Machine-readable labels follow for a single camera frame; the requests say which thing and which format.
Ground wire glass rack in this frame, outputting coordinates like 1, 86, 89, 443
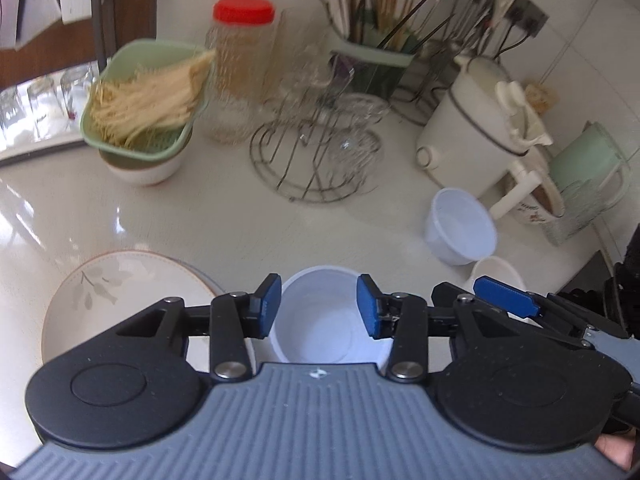
249, 77, 384, 205

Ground green pitcher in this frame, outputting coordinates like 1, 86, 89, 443
542, 120, 631, 247

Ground dried noodles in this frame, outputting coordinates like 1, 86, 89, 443
89, 49, 217, 149

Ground clear drinking glass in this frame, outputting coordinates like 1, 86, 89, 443
59, 62, 96, 122
27, 77, 64, 139
0, 85, 27, 137

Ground bluish white small bowl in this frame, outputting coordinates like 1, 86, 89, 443
269, 265, 392, 376
424, 188, 499, 266

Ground white bowl with brown band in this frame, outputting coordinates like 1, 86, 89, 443
97, 127, 195, 187

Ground silver patterned placemat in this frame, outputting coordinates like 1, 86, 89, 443
0, 0, 62, 52

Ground clear glass cup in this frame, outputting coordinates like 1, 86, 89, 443
327, 127, 381, 187

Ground bundle of chopsticks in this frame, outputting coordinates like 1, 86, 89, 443
322, 0, 432, 49

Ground green chopstick holder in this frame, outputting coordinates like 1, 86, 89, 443
327, 25, 419, 107

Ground yellow packet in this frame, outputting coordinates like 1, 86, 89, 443
522, 82, 559, 112

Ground dark wall hook rail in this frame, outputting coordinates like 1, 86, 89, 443
500, 0, 549, 39

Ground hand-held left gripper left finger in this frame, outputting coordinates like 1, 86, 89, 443
116, 273, 284, 381

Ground patterned white mug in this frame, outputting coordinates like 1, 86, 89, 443
504, 160, 569, 231

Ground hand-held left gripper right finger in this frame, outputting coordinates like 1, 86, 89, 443
355, 274, 517, 384

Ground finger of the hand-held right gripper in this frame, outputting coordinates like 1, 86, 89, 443
473, 275, 601, 347

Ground white tray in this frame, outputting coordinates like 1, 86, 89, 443
0, 107, 87, 162

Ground brown-rimmed leaf pattern plate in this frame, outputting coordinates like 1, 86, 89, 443
41, 250, 221, 366

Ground white electric pot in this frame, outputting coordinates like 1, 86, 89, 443
415, 54, 554, 219

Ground red-lidded glass jar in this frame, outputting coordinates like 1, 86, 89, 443
205, 0, 279, 113

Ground cream small bowl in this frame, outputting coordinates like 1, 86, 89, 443
467, 255, 529, 312

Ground person's right hand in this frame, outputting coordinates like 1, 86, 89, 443
594, 433, 639, 471

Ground green colander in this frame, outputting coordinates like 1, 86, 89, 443
79, 39, 217, 162

